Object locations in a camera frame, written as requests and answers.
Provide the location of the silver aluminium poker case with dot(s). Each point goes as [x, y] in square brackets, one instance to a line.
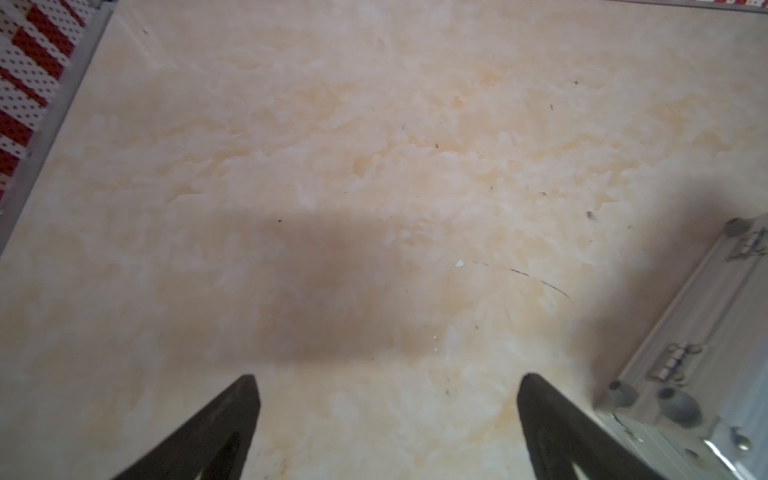
[691, 403]

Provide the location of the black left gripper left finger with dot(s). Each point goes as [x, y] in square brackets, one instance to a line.
[212, 444]

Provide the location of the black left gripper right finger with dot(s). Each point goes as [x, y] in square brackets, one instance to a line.
[561, 439]

